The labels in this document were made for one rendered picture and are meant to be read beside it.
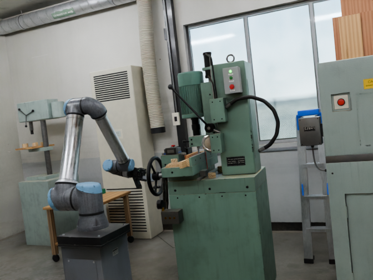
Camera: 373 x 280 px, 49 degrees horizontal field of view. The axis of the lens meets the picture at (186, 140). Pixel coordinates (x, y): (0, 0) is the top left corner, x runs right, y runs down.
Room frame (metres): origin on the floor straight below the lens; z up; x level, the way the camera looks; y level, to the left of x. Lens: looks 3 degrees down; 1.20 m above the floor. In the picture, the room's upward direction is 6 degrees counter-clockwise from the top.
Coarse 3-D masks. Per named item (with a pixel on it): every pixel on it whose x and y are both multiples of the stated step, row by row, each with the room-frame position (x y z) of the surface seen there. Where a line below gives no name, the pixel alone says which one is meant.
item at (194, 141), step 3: (204, 135) 2.76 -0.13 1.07; (189, 138) 2.77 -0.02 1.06; (192, 138) 2.76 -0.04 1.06; (195, 138) 2.75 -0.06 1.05; (198, 138) 2.75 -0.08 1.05; (201, 138) 2.74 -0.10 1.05; (189, 141) 2.77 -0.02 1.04; (192, 141) 2.76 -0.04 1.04; (195, 141) 2.75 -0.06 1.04; (198, 141) 2.75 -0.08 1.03; (189, 144) 2.77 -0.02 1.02; (192, 144) 2.76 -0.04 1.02; (195, 144) 2.75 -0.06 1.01; (198, 144) 2.75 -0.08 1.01; (198, 147) 2.78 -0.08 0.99
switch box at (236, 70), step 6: (228, 72) 2.52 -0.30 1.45; (234, 72) 2.51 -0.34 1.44; (228, 78) 2.52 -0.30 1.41; (234, 78) 2.51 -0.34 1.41; (240, 78) 2.54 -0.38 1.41; (228, 84) 2.52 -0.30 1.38; (234, 84) 2.51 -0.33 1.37; (240, 84) 2.52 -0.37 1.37; (228, 90) 2.52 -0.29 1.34; (240, 90) 2.50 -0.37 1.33
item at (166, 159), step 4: (184, 152) 2.88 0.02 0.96; (164, 156) 2.80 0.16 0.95; (168, 156) 2.79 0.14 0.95; (172, 156) 2.78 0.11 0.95; (176, 156) 2.77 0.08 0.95; (180, 156) 2.80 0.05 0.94; (164, 160) 2.80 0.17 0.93; (168, 160) 2.79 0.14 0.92; (180, 160) 2.79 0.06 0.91; (164, 164) 2.80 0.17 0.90
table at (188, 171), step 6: (216, 156) 3.03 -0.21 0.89; (204, 162) 2.74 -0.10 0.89; (210, 162) 2.87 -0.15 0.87; (216, 162) 3.01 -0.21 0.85; (162, 168) 2.56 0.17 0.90; (168, 168) 2.55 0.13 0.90; (174, 168) 2.53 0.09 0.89; (180, 168) 2.52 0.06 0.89; (186, 168) 2.50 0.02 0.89; (192, 168) 2.49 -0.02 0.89; (198, 168) 2.60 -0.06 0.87; (204, 168) 2.72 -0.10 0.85; (162, 174) 2.56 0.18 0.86; (168, 174) 2.55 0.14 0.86; (174, 174) 2.53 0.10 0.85; (180, 174) 2.52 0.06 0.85; (186, 174) 2.51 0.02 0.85; (192, 174) 2.49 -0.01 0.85
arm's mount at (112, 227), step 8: (112, 224) 2.46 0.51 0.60; (120, 224) 2.44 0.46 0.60; (128, 224) 2.44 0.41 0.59; (72, 232) 2.36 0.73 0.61; (80, 232) 2.34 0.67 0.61; (88, 232) 2.32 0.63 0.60; (96, 232) 2.31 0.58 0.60; (104, 232) 2.29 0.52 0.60; (112, 232) 2.28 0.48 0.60; (120, 232) 2.36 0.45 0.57; (64, 240) 2.28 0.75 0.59; (72, 240) 2.26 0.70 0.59; (80, 240) 2.23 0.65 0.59; (88, 240) 2.21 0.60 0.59; (96, 240) 2.19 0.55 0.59; (104, 240) 2.21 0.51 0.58; (112, 240) 2.28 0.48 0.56
